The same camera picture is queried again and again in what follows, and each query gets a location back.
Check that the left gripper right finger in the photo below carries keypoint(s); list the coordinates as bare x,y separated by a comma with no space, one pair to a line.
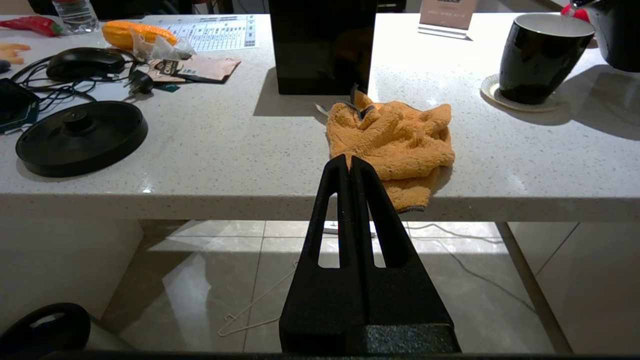
405,305

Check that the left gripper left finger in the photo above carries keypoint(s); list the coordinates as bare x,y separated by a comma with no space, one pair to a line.
320,310

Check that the brown tea bag packet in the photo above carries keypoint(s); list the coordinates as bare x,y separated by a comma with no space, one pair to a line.
207,68

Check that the black cup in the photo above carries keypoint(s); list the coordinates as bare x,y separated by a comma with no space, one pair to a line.
537,60

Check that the black round kettle base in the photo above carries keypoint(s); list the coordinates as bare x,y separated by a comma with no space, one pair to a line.
82,140

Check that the clear plastic bag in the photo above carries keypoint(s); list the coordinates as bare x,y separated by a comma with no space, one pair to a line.
167,50

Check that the black kettle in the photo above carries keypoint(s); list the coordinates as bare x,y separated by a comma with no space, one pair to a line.
620,35

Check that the clear water bottle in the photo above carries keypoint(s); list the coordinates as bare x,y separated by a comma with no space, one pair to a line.
76,16

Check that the orange fluffy cloth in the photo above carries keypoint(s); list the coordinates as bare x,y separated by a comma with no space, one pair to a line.
395,140

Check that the white round coaster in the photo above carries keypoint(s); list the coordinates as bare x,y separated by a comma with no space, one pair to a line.
492,95

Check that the black glossy box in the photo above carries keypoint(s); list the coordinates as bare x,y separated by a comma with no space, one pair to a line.
322,45

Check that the black power plug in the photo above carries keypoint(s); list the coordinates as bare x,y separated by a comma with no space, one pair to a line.
142,82

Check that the card sign in clear stand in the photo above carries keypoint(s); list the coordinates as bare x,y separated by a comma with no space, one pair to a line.
447,14

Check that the printed paper sheet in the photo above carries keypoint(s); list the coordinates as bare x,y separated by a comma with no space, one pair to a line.
220,32

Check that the yellow corn toy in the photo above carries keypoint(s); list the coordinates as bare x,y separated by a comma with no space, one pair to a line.
122,34

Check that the black computer mouse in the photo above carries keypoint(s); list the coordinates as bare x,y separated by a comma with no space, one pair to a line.
85,63

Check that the black flat device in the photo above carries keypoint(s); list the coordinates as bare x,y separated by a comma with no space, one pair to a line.
17,106

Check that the red chili toy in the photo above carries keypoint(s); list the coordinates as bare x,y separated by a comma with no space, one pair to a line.
35,25

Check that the orange toy hand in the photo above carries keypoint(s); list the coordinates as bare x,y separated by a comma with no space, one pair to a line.
11,50

